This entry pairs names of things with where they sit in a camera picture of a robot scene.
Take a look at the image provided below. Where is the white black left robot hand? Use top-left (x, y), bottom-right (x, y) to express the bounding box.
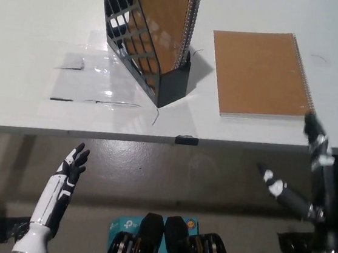
top-left (28, 137), bottom-right (91, 235)

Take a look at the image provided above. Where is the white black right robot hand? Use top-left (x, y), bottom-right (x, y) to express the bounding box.
top-left (246, 107), bottom-right (338, 253)

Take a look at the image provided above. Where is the thick brown spiral notebook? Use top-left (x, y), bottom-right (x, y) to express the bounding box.
top-left (114, 0), bottom-right (201, 75)

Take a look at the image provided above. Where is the black lattice book holder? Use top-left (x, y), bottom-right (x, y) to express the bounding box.
top-left (87, 0), bottom-right (199, 111)

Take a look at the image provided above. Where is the black floor tape patch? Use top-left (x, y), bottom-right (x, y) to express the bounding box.
top-left (275, 229), bottom-right (318, 253)
top-left (0, 212), bottom-right (33, 244)

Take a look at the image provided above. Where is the teal cardboard box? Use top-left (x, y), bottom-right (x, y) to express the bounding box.
top-left (104, 206), bottom-right (202, 253)

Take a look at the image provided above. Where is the transparent plastic sheet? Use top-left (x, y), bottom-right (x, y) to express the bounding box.
top-left (42, 21), bottom-right (152, 110)

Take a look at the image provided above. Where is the grey paper patch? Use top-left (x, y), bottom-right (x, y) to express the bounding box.
top-left (55, 50), bottom-right (87, 72)

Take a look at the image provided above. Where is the black table edge clip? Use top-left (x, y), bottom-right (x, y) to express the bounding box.
top-left (174, 134), bottom-right (200, 147)

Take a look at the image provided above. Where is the thin brown spiral notebook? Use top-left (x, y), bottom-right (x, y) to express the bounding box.
top-left (203, 24), bottom-right (325, 128)

